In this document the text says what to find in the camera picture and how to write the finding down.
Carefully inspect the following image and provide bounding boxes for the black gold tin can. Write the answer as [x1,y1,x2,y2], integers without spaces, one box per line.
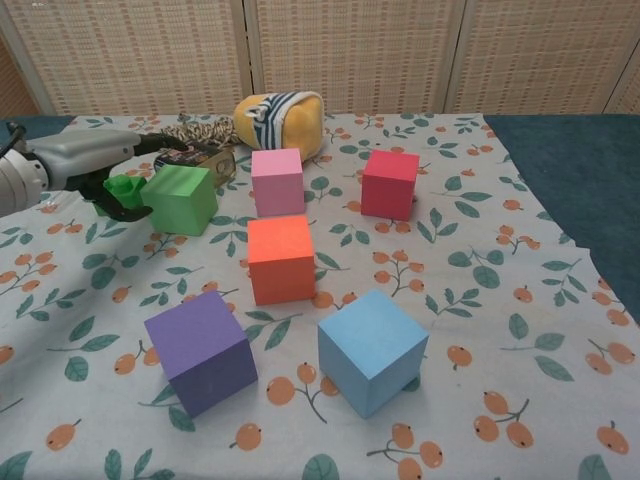
[153,142,237,190]

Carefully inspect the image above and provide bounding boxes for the green foam cube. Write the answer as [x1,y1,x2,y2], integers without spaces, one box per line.
[140,165,219,236]

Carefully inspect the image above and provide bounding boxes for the blue foam cube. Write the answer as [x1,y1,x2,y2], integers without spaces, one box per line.
[317,288,431,419]

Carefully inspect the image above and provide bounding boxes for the braided rope bundle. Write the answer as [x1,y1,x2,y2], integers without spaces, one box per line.
[158,115,236,150]

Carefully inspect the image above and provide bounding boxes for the pink foam cube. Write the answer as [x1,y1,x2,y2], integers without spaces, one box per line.
[250,148,307,218]

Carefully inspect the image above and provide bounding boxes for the yellow striped plush toy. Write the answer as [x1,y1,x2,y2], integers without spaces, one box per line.
[233,91,325,161]

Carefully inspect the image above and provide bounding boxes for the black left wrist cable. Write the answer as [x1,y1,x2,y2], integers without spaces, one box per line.
[0,122,27,157]

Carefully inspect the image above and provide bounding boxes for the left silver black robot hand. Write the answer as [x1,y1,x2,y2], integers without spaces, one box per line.
[24,130,190,224]

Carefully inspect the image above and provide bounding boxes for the orange foam cube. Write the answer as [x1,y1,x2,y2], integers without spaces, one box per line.
[247,215,317,306]

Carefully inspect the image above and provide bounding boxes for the green toy building brick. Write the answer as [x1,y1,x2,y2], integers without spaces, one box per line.
[94,173,149,217]

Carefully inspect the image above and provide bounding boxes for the red foam cube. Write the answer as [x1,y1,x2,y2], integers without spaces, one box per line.
[360,148,421,221]

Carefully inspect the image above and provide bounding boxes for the floral berry tablecloth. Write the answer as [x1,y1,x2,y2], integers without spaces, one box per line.
[0,113,640,480]

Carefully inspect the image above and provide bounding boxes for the purple foam cube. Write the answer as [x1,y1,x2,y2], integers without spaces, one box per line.
[143,289,259,419]

